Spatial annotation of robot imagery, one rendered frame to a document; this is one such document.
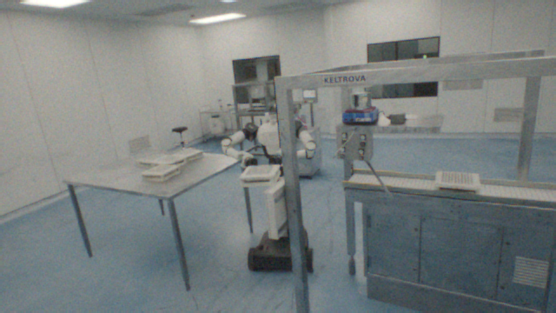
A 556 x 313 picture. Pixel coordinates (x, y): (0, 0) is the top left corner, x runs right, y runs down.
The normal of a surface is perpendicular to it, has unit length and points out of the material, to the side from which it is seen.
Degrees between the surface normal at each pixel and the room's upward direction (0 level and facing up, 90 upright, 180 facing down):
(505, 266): 90
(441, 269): 89
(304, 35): 90
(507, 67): 90
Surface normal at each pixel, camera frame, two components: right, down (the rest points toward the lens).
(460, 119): -0.40, 0.29
